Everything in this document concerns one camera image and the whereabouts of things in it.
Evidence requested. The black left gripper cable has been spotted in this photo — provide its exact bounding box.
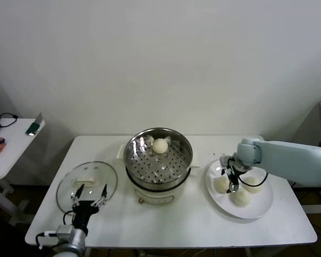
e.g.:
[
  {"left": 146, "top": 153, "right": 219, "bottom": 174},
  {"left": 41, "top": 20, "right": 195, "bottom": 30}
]
[{"left": 63, "top": 210, "right": 75, "bottom": 225}]

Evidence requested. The silver wrist camera block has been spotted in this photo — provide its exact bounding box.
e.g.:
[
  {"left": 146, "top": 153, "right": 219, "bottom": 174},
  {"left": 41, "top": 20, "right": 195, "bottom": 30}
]
[
  {"left": 219, "top": 155, "right": 235, "bottom": 176},
  {"left": 56, "top": 224, "right": 77, "bottom": 239}
]

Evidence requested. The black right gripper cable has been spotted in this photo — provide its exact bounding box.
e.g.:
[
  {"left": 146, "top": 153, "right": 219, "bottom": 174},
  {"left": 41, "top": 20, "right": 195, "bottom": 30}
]
[{"left": 236, "top": 171, "right": 269, "bottom": 187}]

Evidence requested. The glass lid with beige handle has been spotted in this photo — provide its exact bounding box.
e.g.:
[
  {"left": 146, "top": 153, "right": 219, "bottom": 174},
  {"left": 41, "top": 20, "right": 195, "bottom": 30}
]
[{"left": 56, "top": 160, "right": 118, "bottom": 215}]

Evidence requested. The silver left wrist camera block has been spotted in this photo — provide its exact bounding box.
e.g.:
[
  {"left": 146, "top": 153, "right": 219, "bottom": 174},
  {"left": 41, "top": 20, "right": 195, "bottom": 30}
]
[{"left": 56, "top": 224, "right": 77, "bottom": 239}]

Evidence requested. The white steamed baozi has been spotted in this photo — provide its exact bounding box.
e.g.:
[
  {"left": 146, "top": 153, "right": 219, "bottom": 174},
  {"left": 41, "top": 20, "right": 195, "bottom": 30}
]
[
  {"left": 215, "top": 176, "right": 232, "bottom": 194},
  {"left": 242, "top": 176, "right": 263, "bottom": 194},
  {"left": 152, "top": 138, "right": 169, "bottom": 155},
  {"left": 231, "top": 188, "right": 251, "bottom": 207}
]

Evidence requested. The black cable with white connector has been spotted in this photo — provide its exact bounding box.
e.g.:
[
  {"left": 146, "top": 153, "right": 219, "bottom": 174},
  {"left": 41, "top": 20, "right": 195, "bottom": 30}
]
[{"left": 36, "top": 231, "right": 58, "bottom": 250}]

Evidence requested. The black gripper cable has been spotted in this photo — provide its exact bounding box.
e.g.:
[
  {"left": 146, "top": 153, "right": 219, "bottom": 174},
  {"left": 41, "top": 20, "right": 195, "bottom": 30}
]
[
  {"left": 236, "top": 171, "right": 269, "bottom": 187},
  {"left": 63, "top": 210, "right": 75, "bottom": 225}
]

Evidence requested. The silver right wrist camera block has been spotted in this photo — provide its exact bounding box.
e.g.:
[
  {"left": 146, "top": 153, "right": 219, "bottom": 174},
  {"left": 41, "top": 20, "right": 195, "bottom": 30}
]
[{"left": 219, "top": 155, "right": 235, "bottom": 176}]

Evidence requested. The white electric cooker base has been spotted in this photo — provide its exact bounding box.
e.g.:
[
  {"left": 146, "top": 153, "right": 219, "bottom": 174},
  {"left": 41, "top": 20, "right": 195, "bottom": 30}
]
[{"left": 117, "top": 144, "right": 203, "bottom": 206}]

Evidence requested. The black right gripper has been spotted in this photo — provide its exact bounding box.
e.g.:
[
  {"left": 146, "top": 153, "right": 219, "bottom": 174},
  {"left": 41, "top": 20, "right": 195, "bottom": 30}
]
[{"left": 226, "top": 164, "right": 241, "bottom": 194}]

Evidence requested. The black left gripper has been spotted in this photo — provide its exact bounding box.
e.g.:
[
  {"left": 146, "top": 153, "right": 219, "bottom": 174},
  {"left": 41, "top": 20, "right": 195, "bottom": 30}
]
[{"left": 70, "top": 183, "right": 109, "bottom": 233}]

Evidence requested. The stainless steel steamer basket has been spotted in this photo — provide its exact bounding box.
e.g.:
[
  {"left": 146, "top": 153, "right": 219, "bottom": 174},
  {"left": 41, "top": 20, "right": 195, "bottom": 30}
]
[{"left": 117, "top": 127, "right": 203, "bottom": 188}]

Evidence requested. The white rack frame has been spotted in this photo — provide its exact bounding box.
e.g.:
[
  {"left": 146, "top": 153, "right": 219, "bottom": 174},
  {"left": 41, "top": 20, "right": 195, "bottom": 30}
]
[{"left": 294, "top": 186, "right": 321, "bottom": 214}]

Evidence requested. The green flat device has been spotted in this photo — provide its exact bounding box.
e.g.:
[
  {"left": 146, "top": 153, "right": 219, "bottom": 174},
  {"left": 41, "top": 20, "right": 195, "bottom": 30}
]
[{"left": 25, "top": 112, "right": 45, "bottom": 137}]

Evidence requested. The black cable on side table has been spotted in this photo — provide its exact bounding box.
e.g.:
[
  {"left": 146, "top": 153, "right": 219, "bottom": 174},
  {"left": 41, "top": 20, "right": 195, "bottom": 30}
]
[{"left": 0, "top": 112, "right": 19, "bottom": 129}]

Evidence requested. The white side table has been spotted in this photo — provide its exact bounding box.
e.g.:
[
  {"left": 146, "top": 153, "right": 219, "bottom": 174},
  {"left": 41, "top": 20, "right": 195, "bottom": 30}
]
[{"left": 0, "top": 117, "right": 46, "bottom": 228}]

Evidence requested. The white round plate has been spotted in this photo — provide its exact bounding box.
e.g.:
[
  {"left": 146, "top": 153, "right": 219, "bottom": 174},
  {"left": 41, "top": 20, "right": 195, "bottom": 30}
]
[{"left": 205, "top": 157, "right": 274, "bottom": 220}]

